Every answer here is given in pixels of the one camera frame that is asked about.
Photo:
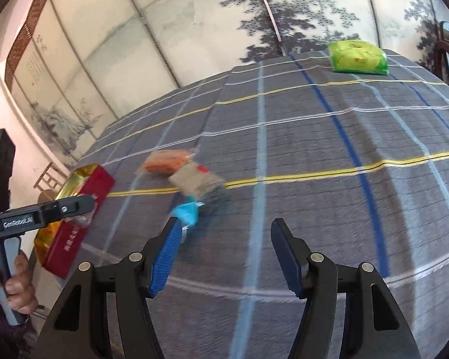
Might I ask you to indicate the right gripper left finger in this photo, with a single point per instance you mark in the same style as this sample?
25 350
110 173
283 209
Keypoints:
77 325

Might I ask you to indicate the left hand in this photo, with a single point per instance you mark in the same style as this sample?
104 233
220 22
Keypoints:
21 292

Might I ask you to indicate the green tissue pack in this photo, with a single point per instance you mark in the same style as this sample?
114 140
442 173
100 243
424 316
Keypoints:
357 56

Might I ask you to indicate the dark seaweed snack packet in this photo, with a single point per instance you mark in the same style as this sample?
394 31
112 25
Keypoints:
197 182

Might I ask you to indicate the teal-edged dark candy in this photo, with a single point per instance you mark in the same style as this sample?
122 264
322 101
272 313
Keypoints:
188 214

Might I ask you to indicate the plaid blue grey tablecloth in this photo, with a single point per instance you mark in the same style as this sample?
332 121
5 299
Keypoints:
356 165

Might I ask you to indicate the small bamboo chair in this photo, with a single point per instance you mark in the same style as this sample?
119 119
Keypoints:
51 179

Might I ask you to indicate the clear bag orange crackers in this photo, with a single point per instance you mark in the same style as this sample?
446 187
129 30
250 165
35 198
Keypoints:
166 162

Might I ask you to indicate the red gold toffee tin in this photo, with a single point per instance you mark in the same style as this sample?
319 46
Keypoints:
57 245

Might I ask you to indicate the pink white cake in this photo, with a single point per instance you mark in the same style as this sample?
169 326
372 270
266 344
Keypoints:
80 221

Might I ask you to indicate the painted folding screen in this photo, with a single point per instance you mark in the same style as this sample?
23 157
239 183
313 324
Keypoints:
76 66

